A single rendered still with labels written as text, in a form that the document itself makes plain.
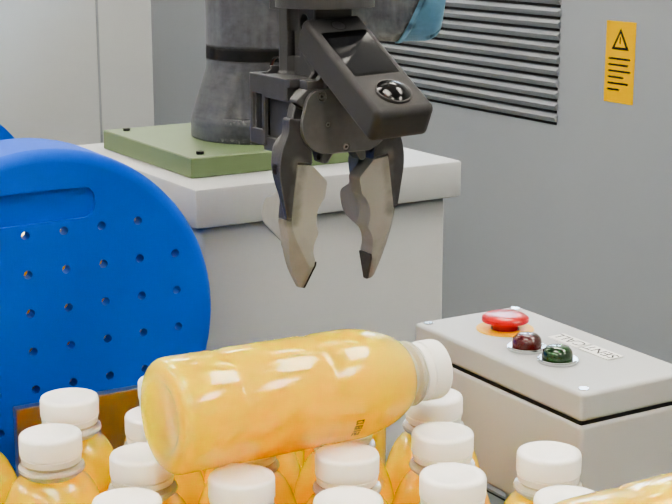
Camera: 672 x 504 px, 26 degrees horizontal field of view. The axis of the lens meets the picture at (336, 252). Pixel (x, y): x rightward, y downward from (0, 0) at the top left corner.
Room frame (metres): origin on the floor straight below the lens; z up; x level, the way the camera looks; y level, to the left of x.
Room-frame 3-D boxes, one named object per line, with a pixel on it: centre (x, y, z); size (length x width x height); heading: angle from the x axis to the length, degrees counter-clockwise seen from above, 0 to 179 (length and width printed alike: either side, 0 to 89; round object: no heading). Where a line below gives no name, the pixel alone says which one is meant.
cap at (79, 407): (0.93, 0.18, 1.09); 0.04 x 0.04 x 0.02
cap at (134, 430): (0.89, 0.12, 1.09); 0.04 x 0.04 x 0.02
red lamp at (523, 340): (1.02, -0.14, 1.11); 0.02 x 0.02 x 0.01
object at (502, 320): (1.07, -0.13, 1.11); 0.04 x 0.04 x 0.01
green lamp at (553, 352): (0.99, -0.16, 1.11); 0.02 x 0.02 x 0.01
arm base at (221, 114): (1.60, 0.08, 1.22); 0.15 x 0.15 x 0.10
